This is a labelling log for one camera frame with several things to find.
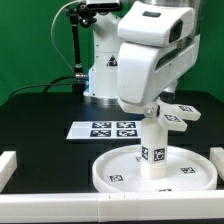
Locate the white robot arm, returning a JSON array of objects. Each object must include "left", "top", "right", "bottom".
[{"left": 84, "top": 0, "right": 203, "bottom": 115}]

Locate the white cross-shaped table base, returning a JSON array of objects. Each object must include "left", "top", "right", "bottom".
[{"left": 118, "top": 98, "right": 201, "bottom": 132}]

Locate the white fence block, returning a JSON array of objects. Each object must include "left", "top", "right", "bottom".
[
  {"left": 210, "top": 147, "right": 224, "bottom": 181},
  {"left": 0, "top": 151, "right": 17, "bottom": 193}
]

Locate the white round table top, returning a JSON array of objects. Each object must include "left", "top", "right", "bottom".
[{"left": 92, "top": 145, "right": 217, "bottom": 193}]

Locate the white marker sheet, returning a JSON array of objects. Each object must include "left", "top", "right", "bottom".
[{"left": 66, "top": 121, "right": 141, "bottom": 140}]

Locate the white right fence block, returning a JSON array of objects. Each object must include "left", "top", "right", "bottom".
[{"left": 210, "top": 147, "right": 224, "bottom": 181}]

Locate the grey curved cable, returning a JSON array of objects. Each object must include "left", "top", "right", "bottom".
[{"left": 50, "top": 0, "right": 81, "bottom": 75}]

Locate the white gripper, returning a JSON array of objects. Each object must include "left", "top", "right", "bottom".
[{"left": 117, "top": 35, "right": 200, "bottom": 119}]

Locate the white front fence bar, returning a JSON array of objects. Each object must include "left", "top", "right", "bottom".
[{"left": 0, "top": 190, "right": 224, "bottom": 223}]

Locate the white left fence block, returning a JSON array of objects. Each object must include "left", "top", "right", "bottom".
[{"left": 0, "top": 151, "right": 17, "bottom": 193}]

